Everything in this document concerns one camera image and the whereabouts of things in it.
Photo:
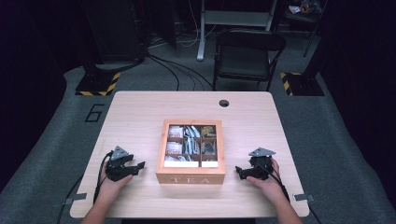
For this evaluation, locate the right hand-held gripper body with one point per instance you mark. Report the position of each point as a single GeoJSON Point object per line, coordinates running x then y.
{"type": "Point", "coordinates": [261, 168]}

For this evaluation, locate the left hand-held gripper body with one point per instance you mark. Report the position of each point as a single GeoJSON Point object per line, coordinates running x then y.
{"type": "Point", "coordinates": [116, 169]}

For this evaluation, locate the wooden tea box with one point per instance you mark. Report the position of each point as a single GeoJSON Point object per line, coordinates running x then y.
{"type": "Point", "coordinates": [190, 174]}

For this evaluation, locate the person's left hand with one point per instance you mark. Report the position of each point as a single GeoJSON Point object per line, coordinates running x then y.
{"type": "Point", "coordinates": [109, 189]}

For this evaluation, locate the person's right hand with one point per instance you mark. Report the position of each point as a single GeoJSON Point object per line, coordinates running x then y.
{"type": "Point", "coordinates": [271, 188]}

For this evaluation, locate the white tea packet red print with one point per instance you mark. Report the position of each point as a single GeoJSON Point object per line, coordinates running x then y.
{"type": "Point", "coordinates": [176, 132]}
{"type": "Point", "coordinates": [173, 148]}

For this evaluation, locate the dark tea packet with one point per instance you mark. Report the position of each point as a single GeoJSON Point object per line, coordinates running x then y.
{"type": "Point", "coordinates": [208, 148]}

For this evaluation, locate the grey tape strip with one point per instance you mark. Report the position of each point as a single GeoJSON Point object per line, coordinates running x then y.
{"type": "Point", "coordinates": [303, 197]}
{"type": "Point", "coordinates": [76, 198]}

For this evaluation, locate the yellow tea packet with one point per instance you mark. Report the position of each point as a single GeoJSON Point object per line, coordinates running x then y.
{"type": "Point", "coordinates": [208, 131]}

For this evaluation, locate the stack of silver tea packets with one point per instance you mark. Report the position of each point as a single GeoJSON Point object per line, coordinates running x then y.
{"type": "Point", "coordinates": [190, 144]}

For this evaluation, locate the striped black stand base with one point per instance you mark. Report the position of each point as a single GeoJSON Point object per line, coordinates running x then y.
{"type": "Point", "coordinates": [303, 85]}
{"type": "Point", "coordinates": [96, 85]}

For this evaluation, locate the black folding chair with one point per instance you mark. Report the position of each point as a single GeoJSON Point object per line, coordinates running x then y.
{"type": "Point", "coordinates": [246, 59]}

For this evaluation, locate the dark curtain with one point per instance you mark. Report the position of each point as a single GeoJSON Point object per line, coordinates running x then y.
{"type": "Point", "coordinates": [25, 93]}
{"type": "Point", "coordinates": [364, 77]}

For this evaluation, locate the black cabinet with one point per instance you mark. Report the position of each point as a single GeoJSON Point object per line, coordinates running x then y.
{"type": "Point", "coordinates": [115, 31]}

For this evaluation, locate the black stool with clutter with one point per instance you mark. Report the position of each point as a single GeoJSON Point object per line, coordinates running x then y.
{"type": "Point", "coordinates": [303, 15]}

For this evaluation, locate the white desk frame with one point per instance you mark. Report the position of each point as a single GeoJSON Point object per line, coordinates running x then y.
{"type": "Point", "coordinates": [233, 18]}

